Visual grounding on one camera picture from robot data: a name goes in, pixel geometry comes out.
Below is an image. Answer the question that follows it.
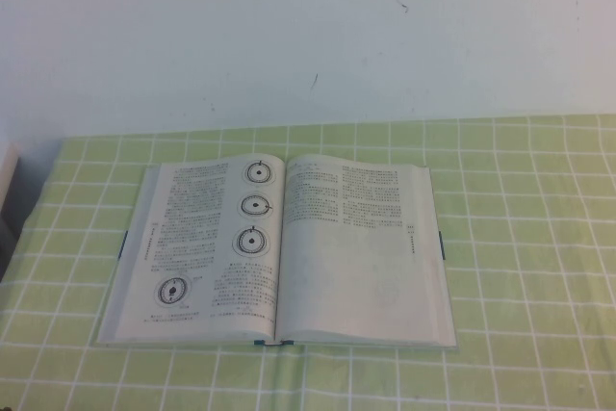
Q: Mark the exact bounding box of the green white checked tablecloth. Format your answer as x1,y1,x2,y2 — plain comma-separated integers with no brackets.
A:
0,113,616,411

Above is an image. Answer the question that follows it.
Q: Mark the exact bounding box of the hardcover technical book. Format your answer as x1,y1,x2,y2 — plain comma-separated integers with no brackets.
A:
93,154,461,350

